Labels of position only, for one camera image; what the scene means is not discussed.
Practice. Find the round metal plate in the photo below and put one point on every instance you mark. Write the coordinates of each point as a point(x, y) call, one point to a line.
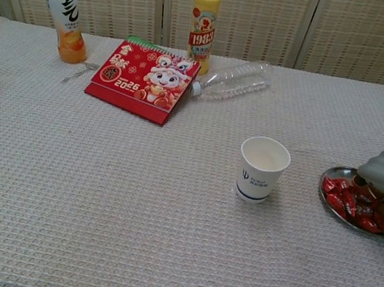
point(338, 171)

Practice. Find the white paper cup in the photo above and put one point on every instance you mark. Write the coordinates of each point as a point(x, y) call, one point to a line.
point(260, 177)

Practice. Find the clear empty plastic bottle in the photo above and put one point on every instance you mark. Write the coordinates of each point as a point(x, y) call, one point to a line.
point(235, 81)

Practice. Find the beige woven folding screen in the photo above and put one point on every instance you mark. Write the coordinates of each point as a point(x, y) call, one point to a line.
point(271, 24)

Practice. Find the yellow detergent bottle green cap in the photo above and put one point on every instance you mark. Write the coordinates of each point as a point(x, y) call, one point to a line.
point(203, 24)

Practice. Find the red 2026 desk calendar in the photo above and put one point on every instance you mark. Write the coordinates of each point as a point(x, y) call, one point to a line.
point(140, 79)

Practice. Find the white waffle tablecloth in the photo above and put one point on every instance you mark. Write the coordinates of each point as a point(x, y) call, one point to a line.
point(92, 208)

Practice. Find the silver metal paper clip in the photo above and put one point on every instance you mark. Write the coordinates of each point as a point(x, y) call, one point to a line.
point(90, 66)

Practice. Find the orange juice bottle black cap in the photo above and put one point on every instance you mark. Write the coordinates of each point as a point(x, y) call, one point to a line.
point(69, 27)

